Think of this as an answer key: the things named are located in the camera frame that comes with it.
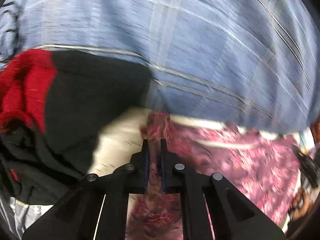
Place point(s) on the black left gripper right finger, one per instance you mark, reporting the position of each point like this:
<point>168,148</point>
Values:
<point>212,208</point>

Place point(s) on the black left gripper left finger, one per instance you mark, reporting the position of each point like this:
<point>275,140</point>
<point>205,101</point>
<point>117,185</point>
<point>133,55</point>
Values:
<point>97,207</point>

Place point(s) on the pink floral garment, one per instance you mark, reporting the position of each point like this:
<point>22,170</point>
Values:
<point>262,167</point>

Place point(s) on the person's right hand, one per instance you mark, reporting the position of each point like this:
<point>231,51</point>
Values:
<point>300,205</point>

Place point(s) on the cream leaf-print bedsheet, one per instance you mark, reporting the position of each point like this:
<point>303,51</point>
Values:
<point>122,137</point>

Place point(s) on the red and black garment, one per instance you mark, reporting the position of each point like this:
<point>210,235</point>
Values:
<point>53,106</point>

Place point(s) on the blue plaid quilt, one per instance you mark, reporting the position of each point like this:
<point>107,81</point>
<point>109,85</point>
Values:
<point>251,62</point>

